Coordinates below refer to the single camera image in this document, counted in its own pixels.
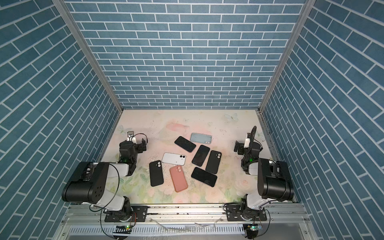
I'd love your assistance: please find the white phone case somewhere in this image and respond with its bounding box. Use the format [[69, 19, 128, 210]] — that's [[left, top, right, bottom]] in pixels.
[[162, 153, 186, 166]]

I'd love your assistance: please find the black phone screen up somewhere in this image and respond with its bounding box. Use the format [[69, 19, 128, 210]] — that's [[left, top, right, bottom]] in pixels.
[[174, 136, 196, 153]]

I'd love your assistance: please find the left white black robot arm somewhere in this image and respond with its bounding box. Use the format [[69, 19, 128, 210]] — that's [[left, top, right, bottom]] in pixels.
[[62, 136, 148, 223]]

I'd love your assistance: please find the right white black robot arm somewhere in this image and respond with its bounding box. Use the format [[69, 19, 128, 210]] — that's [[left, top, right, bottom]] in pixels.
[[223, 141, 294, 222]]

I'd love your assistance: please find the black phone case left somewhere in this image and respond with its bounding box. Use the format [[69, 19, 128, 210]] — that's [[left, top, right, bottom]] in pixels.
[[149, 161, 164, 187]]

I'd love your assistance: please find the black phone case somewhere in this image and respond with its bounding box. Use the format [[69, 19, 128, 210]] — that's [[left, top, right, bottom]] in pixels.
[[206, 150, 222, 174], [149, 161, 164, 187]]

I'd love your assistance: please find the black phone case right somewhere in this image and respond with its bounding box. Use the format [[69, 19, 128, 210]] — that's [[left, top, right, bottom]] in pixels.
[[206, 150, 222, 174]]

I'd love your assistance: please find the black phone front right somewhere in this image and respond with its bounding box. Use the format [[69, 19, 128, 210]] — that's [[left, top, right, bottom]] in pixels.
[[191, 167, 218, 188]]

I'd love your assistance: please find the black phone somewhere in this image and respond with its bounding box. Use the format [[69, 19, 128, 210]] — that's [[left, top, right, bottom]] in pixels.
[[192, 145, 211, 167], [191, 167, 218, 188]]

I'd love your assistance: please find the black phone centre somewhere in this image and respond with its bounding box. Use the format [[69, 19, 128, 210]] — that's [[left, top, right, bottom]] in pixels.
[[192, 145, 211, 167]]

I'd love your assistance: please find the pink phone case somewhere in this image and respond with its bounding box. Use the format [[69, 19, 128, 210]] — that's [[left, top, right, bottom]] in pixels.
[[170, 165, 188, 193]]

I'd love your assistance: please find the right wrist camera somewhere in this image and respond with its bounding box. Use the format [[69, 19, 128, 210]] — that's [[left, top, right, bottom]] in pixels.
[[244, 133, 251, 149]]

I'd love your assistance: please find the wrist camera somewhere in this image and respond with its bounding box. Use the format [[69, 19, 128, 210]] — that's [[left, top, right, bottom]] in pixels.
[[127, 131, 137, 144], [244, 133, 251, 149]]

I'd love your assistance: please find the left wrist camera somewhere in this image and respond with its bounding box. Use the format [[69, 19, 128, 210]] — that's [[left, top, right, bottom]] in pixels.
[[127, 131, 137, 144]]

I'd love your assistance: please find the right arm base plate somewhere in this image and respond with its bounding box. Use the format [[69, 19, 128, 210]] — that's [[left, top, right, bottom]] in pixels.
[[222, 203, 267, 222]]

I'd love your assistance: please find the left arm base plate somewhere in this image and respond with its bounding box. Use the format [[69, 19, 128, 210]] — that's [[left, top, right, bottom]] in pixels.
[[104, 206, 149, 223]]

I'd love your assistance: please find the white vented cable duct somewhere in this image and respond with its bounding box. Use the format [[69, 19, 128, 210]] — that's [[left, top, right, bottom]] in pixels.
[[69, 224, 245, 237]]

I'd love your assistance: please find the aluminium front rail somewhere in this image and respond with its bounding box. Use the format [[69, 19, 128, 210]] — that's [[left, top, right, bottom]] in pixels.
[[59, 202, 310, 226]]

